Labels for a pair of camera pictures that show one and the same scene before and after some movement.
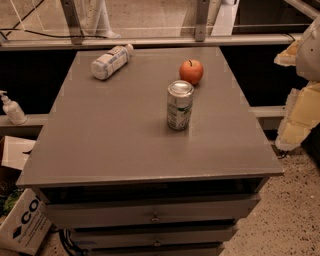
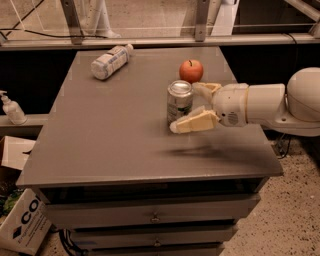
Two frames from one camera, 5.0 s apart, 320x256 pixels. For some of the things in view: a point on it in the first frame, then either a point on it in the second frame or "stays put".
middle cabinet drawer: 154,235 stays put
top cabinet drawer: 132,209 stays put
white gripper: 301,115 -> 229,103
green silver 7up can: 179,104 stays put
